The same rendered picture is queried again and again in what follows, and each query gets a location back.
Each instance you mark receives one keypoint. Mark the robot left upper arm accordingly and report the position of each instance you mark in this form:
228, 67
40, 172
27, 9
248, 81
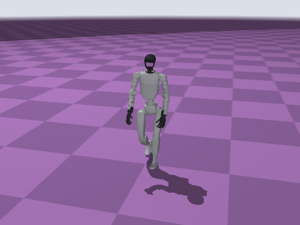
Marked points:
163, 79

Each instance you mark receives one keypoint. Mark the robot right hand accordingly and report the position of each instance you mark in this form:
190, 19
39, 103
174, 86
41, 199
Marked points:
129, 115

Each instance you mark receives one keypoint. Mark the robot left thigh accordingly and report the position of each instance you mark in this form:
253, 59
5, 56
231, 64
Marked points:
156, 131

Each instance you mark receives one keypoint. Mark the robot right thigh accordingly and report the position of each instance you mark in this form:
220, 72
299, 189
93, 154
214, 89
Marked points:
140, 120

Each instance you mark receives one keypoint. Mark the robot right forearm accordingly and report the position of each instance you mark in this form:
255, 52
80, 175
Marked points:
131, 100

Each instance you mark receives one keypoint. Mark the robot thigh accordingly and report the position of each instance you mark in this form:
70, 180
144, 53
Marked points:
140, 120
156, 131

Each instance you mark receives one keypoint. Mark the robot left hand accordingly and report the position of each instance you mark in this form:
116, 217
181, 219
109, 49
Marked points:
161, 120

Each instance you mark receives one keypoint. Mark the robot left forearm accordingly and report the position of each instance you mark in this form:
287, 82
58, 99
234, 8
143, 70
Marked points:
165, 103

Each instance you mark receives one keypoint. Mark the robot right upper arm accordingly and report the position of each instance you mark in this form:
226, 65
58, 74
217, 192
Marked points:
134, 83

